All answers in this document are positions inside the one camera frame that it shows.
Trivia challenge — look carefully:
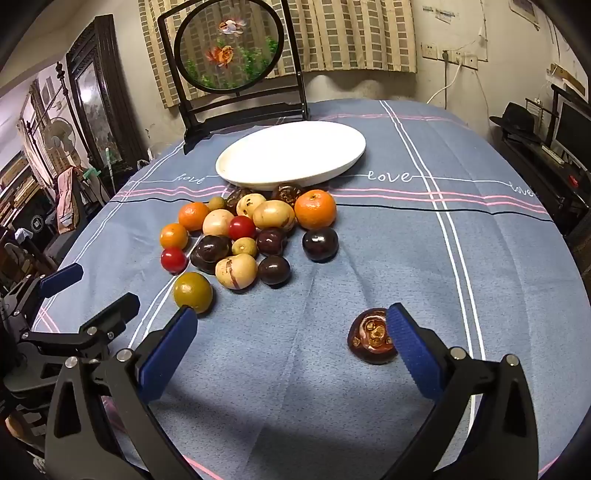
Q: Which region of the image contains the flat cardboard box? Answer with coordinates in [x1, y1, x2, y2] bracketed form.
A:
[549, 65, 586, 93]

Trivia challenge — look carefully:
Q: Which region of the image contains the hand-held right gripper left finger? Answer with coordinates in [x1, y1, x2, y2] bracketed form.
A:
[44, 305, 204, 480]

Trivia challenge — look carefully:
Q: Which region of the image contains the dark carved picture frame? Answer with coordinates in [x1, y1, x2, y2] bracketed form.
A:
[66, 14, 146, 171]

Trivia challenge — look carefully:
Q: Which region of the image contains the white power cable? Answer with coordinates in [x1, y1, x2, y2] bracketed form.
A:
[426, 62, 462, 104]

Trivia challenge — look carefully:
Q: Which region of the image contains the striped beige pepino melon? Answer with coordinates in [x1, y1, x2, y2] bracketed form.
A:
[215, 253, 258, 291]

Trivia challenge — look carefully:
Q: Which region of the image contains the checkered beige curtain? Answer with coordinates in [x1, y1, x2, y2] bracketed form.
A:
[139, 0, 419, 109]

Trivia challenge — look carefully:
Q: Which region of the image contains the black box with round logo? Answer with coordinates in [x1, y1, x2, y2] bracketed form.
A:
[14, 189, 58, 252]

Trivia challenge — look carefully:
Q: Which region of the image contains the pink hanging cloth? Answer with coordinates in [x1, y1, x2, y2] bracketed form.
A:
[55, 167, 86, 234]

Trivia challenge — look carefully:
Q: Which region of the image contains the small orange mandarin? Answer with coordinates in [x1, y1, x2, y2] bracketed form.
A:
[160, 223, 189, 250]

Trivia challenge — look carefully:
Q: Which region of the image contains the blue striped tablecloth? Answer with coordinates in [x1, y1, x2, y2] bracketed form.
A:
[28, 99, 591, 480]

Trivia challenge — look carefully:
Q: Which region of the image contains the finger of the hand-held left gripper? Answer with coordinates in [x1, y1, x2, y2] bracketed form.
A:
[21, 292, 140, 360]
[0, 263, 84, 333]

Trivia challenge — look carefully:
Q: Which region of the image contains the black computer monitor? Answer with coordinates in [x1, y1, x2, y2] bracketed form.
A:
[551, 99, 591, 162]

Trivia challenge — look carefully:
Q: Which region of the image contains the white wall socket strip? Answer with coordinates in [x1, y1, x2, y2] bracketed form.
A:
[438, 48, 479, 70]

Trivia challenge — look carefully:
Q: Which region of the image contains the yellow-green citrus fruit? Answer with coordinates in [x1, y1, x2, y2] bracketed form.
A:
[173, 271, 214, 315]

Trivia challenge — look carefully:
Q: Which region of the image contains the plain beige round fruit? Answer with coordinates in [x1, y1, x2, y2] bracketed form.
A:
[202, 209, 235, 237]

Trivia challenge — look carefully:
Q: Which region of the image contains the large yellow-beige fruit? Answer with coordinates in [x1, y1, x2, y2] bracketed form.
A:
[252, 200, 296, 233]

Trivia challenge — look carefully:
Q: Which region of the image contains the white standing fan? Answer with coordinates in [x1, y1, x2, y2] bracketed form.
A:
[42, 116, 77, 155]

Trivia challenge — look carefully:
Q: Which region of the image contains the red cherry tomato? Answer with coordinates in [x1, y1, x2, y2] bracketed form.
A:
[228, 215, 257, 241]
[161, 247, 188, 274]

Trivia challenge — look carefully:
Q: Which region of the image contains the black hat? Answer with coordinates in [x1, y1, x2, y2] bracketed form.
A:
[489, 102, 541, 141]

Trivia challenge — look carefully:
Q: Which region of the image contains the black desk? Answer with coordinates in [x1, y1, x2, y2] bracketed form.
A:
[496, 134, 591, 232]

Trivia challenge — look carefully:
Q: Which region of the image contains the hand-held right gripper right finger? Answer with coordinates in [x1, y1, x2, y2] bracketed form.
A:
[387, 303, 540, 480]

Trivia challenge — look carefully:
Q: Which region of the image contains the large orange mandarin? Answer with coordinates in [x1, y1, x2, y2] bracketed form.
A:
[294, 189, 337, 230]

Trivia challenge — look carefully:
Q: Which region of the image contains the medium orange mandarin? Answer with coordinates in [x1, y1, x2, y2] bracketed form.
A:
[178, 202, 211, 232]

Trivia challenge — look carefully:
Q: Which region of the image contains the white oval plate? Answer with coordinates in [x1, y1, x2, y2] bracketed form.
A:
[215, 121, 367, 192]

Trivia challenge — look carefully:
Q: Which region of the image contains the round goldfish screen on stand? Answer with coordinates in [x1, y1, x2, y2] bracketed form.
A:
[157, 0, 309, 155]

